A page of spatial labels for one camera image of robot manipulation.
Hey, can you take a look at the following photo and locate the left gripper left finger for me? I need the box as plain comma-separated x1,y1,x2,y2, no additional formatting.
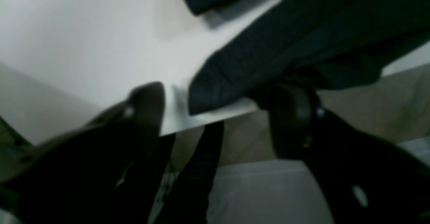
1,82,165,224

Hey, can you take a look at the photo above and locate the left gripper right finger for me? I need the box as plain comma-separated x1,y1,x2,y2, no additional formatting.
267,84,430,224

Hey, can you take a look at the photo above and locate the black t-shirt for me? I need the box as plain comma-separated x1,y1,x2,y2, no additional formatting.
188,0,429,115

